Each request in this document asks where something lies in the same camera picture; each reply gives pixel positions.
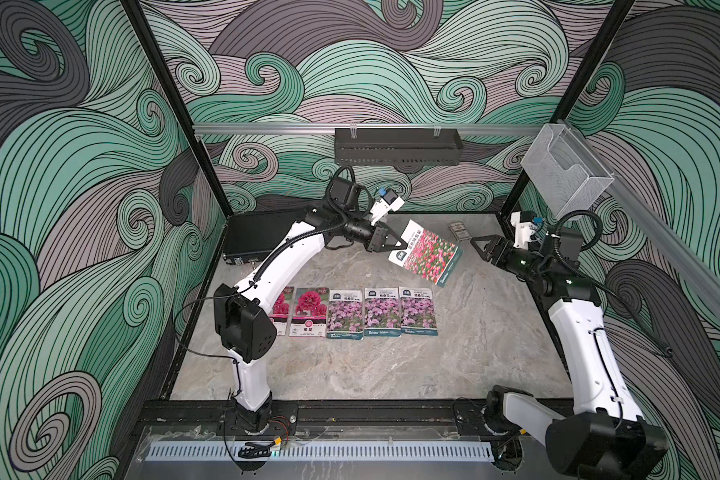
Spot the hollyhock seed packet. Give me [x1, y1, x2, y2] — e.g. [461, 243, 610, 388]
[270, 286, 295, 336]
[288, 287, 329, 338]

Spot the red flower seed packet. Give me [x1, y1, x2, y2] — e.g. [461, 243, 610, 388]
[388, 220, 463, 287]

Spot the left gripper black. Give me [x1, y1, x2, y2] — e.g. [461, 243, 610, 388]
[338, 215, 406, 256]

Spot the white back seed packet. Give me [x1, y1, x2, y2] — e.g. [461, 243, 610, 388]
[326, 289, 365, 340]

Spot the white teal seed packet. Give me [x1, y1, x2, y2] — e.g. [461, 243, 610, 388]
[364, 288, 402, 337]

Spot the black front rail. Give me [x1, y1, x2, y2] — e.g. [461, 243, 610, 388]
[137, 397, 502, 438]

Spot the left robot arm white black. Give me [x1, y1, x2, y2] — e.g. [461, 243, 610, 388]
[213, 208, 407, 432]

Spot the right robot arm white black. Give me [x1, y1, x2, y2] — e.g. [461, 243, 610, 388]
[470, 229, 669, 479]

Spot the aluminium wall rail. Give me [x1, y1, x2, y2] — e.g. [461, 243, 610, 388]
[193, 122, 544, 138]

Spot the purple flower seed packet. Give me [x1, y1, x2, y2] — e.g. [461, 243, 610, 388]
[399, 287, 438, 336]

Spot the small seed packet far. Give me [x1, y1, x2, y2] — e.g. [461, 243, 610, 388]
[448, 221, 472, 242]

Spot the white slotted cable duct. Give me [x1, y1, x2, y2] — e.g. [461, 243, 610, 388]
[145, 440, 494, 463]

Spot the black aluminium briefcase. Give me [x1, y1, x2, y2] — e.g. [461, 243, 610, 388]
[222, 209, 306, 265]

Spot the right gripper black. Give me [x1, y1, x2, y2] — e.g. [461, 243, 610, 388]
[470, 236, 546, 282]

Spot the clear acrylic wall holder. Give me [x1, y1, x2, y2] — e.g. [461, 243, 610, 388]
[521, 123, 614, 219]

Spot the black wall tray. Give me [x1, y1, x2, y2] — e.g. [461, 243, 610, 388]
[334, 127, 464, 168]

